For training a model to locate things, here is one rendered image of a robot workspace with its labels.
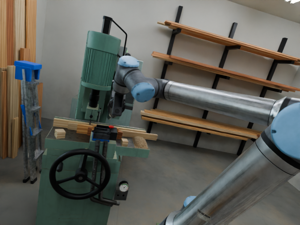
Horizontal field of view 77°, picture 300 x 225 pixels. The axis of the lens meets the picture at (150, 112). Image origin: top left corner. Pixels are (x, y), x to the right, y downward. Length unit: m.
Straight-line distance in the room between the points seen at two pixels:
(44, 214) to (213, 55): 3.33
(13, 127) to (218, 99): 2.26
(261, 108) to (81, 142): 0.91
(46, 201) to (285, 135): 1.26
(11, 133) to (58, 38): 1.76
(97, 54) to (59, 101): 2.74
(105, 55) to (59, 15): 2.64
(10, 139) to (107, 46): 1.87
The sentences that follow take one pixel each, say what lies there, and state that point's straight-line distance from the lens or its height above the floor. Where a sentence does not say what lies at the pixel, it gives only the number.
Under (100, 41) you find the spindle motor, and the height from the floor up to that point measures 1.46.
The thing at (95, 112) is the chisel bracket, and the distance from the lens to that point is 1.21.
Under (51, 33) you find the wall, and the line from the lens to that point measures 3.72.
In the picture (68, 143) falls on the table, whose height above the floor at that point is 0.88.
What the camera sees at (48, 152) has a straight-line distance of 1.21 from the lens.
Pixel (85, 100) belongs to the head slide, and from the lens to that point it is 1.33.
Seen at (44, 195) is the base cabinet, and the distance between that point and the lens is 1.38.
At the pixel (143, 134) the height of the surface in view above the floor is 0.93.
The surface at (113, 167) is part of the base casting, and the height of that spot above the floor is 0.75.
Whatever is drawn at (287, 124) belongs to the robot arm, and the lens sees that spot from 0.49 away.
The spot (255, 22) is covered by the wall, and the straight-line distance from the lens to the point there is 4.13.
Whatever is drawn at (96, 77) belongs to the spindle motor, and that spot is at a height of 1.27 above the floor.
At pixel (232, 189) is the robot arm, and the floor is 1.16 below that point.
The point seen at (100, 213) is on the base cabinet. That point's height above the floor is 0.40.
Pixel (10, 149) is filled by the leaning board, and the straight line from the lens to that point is 2.73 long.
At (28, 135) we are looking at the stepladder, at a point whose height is 0.52.
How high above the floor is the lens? 1.42
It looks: 15 degrees down
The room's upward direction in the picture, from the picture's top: 14 degrees clockwise
